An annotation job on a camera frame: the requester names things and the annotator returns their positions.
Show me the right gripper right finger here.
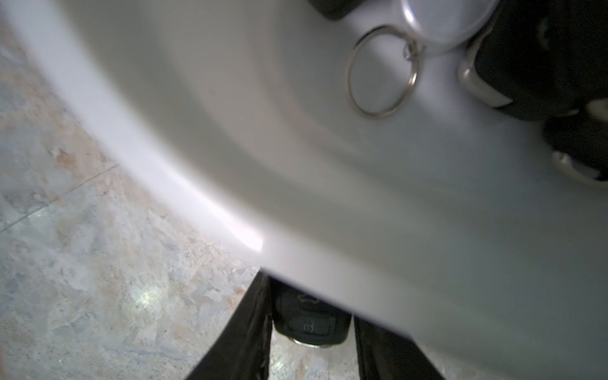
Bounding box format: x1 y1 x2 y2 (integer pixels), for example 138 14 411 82
354 318 444 380

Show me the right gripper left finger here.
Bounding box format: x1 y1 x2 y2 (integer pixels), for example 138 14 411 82
186 271 273 380

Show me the white storage box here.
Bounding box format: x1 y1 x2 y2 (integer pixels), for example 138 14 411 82
1 1 607 379

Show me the white silver car key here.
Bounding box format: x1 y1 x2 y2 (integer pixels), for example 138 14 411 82
394 0 498 52

